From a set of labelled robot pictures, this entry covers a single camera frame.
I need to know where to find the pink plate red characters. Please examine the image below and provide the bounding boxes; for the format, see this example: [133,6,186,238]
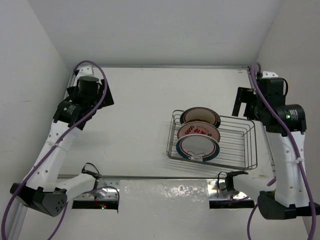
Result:
[176,121,221,142]

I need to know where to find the green rimmed white plate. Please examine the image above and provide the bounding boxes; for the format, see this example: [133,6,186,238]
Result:
[175,134,220,162]

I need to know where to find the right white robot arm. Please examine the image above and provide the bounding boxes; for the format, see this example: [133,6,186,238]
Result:
[218,77,320,220]

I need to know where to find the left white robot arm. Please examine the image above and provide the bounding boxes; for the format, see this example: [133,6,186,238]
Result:
[10,76,114,217]

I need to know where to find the dark green rimmed plate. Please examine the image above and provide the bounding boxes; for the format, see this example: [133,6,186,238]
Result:
[179,107,221,128]

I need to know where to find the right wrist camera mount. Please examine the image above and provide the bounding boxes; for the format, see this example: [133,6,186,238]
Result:
[261,71,279,79]

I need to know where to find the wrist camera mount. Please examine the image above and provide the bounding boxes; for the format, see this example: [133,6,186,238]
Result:
[75,65,94,79]
[261,71,279,79]

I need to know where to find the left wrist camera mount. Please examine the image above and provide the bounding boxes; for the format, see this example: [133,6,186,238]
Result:
[75,65,94,79]

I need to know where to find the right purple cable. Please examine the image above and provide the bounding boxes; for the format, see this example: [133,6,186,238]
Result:
[246,61,317,240]

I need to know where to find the purple cable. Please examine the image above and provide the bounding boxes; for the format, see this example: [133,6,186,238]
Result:
[0,60,109,240]
[246,61,317,240]

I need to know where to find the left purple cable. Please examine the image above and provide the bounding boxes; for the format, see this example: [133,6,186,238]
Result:
[0,60,109,240]

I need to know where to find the metal wire dish rack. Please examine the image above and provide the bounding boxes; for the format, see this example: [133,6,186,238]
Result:
[166,110,258,171]

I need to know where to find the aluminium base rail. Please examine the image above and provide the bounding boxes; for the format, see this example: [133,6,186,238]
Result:
[78,178,251,205]

